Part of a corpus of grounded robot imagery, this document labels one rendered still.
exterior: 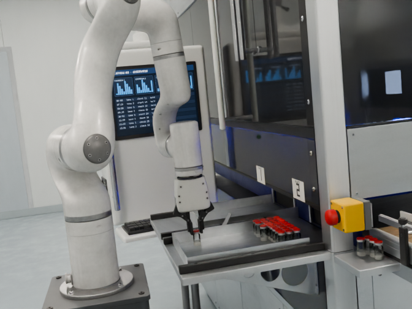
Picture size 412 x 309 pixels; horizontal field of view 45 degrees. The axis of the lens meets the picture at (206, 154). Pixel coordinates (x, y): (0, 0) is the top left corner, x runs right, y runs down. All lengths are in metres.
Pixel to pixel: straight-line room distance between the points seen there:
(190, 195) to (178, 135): 0.18
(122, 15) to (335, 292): 0.90
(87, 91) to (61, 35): 5.55
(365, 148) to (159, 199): 1.13
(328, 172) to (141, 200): 1.10
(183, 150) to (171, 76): 0.21
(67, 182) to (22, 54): 5.55
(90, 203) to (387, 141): 0.78
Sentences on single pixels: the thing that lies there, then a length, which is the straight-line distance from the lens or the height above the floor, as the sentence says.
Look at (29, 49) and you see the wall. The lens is 6.82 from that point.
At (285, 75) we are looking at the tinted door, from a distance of 1.54.
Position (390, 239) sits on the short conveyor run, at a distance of 1.33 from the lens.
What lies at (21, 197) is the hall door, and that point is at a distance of 6.89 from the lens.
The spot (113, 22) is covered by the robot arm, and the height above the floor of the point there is 1.52.
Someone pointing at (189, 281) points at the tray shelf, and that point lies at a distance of 1.29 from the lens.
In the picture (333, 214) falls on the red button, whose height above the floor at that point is 1.01.
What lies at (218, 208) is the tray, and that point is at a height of 0.89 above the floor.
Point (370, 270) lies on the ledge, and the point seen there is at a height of 0.88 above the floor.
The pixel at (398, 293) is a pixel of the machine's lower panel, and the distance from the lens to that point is 1.52.
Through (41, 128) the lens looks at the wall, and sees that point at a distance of 6.78.
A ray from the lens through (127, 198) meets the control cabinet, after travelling 2.21.
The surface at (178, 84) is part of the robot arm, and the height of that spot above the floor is 1.36.
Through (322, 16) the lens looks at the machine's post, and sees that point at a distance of 1.33.
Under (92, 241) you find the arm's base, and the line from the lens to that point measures 1.29.
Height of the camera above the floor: 1.33
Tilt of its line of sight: 7 degrees down
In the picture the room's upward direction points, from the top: 6 degrees counter-clockwise
